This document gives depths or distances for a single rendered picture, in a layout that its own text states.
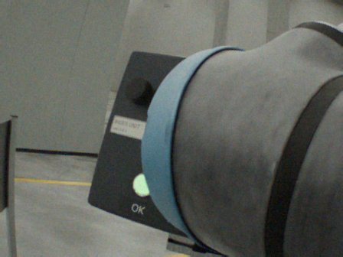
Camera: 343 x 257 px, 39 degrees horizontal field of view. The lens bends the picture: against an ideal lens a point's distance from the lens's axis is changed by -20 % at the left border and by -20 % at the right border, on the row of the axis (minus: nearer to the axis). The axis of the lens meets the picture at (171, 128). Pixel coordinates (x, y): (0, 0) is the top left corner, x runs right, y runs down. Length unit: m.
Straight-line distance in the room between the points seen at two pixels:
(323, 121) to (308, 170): 0.02
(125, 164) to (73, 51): 6.20
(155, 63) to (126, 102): 0.05
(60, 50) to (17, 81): 0.74
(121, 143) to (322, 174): 0.46
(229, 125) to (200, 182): 0.03
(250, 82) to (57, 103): 6.55
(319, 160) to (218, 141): 0.07
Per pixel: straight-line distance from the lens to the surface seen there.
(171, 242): 0.68
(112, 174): 0.64
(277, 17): 6.93
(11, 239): 2.36
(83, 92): 6.99
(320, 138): 0.21
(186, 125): 0.28
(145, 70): 0.66
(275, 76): 0.26
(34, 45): 6.49
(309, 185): 0.20
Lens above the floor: 1.24
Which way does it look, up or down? 6 degrees down
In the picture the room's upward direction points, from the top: 9 degrees clockwise
